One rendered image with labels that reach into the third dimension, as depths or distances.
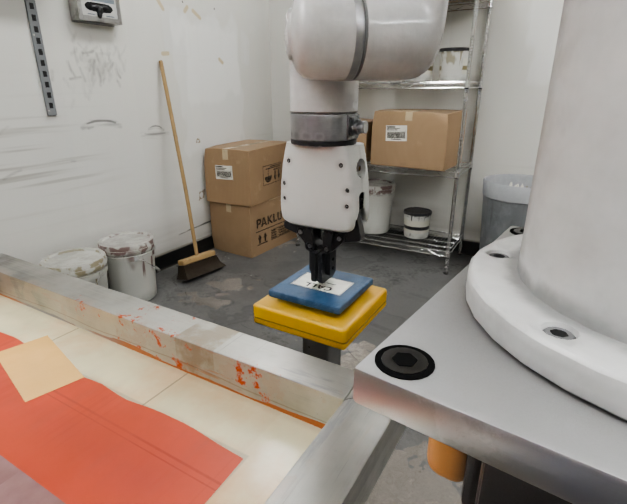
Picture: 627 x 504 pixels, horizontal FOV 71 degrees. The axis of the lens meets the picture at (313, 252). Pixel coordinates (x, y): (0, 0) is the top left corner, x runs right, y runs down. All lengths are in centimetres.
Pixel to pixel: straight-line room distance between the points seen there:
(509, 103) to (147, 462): 321
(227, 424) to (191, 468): 5
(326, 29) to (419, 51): 9
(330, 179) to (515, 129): 293
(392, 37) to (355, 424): 31
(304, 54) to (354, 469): 31
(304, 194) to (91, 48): 247
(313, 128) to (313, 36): 11
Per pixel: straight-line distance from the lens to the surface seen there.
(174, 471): 36
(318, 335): 52
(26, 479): 39
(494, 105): 339
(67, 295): 56
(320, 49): 40
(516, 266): 17
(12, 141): 265
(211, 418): 39
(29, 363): 52
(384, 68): 43
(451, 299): 16
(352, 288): 55
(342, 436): 31
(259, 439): 36
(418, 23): 43
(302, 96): 49
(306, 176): 51
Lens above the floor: 120
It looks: 20 degrees down
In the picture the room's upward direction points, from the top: straight up
